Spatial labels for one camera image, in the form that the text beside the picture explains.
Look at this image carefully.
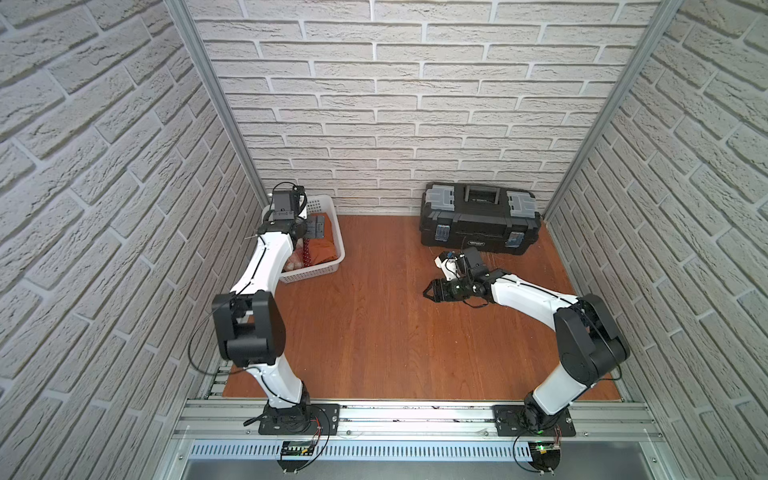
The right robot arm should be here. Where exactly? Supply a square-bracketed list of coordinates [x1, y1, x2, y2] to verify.
[423, 247, 631, 434]

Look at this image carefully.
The orange skirt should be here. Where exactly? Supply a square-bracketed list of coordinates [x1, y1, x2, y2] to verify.
[309, 213, 338, 266]

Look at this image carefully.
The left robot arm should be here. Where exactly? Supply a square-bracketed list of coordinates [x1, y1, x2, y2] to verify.
[212, 182, 325, 436]

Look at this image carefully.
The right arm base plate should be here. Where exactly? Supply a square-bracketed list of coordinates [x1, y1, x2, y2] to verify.
[491, 404, 576, 438]

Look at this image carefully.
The black plastic toolbox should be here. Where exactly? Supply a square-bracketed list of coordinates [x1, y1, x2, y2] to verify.
[419, 182, 542, 255]

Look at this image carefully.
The aluminium mounting rail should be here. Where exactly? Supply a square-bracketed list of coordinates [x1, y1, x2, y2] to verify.
[171, 398, 665, 442]

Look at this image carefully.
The controller board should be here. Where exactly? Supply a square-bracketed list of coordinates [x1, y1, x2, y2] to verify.
[528, 443, 561, 474]
[277, 440, 317, 473]

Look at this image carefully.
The white plastic basket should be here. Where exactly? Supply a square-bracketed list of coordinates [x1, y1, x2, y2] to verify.
[279, 195, 346, 284]

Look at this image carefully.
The left controller board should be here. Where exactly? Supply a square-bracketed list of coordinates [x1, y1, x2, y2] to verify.
[277, 440, 317, 473]

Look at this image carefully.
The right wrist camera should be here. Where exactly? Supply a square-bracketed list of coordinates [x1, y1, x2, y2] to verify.
[435, 251, 463, 281]

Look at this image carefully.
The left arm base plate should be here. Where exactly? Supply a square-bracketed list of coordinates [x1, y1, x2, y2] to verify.
[258, 403, 341, 436]

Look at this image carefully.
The red plaid skirt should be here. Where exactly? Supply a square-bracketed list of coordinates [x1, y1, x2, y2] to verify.
[283, 239, 305, 272]

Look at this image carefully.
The red polka dot skirt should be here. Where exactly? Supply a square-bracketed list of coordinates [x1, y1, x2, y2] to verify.
[302, 240, 313, 268]

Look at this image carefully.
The right controller board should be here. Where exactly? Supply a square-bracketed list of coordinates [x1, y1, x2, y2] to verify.
[528, 443, 561, 474]

